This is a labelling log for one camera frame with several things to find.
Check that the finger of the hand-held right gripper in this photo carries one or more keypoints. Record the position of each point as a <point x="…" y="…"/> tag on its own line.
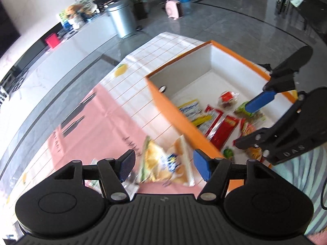
<point x="265" y="139"/>
<point x="260" y="100"/>

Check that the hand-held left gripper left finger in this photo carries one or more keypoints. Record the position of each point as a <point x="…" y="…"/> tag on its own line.
<point x="126" y="164"/>

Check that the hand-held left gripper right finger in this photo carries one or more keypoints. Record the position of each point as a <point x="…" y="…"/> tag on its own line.
<point x="201" y="164"/>

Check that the orange stick snack packet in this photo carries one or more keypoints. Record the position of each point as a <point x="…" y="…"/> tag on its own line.
<point x="247" y="127"/>

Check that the green pea snack packet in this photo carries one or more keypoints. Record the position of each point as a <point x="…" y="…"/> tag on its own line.
<point x="240" y="110"/>

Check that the small green snack packet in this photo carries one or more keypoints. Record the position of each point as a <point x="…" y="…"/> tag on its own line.
<point x="228" y="152"/>

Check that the clear packet with brown snack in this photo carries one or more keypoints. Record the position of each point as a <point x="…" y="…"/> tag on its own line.
<point x="227" y="99"/>

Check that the yellow chip bag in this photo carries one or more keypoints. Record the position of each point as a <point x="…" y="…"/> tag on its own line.
<point x="163" y="158"/>

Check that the red silver snack packet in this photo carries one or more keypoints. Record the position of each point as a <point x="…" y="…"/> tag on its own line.
<point x="214" y="118"/>

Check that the orange cardboard box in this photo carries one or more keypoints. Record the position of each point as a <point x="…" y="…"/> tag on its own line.
<point x="176" y="117"/>

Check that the blue yellow snack packet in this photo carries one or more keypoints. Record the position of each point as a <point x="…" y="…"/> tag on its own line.
<point x="190" y="108"/>

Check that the teal striped cloth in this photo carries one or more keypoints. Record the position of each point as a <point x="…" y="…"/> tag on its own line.
<point x="301" y="178"/>

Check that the black table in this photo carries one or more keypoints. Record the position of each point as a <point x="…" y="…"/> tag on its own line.
<point x="311" y="5"/>

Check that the white marble media console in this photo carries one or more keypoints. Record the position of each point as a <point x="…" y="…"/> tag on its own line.
<point x="63" y="63"/>

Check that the pink space heater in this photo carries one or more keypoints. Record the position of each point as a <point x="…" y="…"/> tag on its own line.
<point x="175" y="9"/>

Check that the small red box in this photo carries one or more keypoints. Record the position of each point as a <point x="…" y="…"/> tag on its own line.
<point x="53" y="41"/>

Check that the silver trash can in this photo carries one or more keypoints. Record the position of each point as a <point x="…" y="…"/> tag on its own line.
<point x="121" y="17"/>

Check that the snake plant in black pot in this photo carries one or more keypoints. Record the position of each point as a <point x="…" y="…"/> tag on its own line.
<point x="138" y="2"/>

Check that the teddy bear bouquet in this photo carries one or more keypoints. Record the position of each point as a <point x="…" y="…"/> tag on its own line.
<point x="74" y="15"/>

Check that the white printed hand fan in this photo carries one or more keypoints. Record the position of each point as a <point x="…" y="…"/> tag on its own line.
<point x="85" y="5"/>

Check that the black curved television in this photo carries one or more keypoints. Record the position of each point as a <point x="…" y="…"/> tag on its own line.
<point x="6" y="30"/>

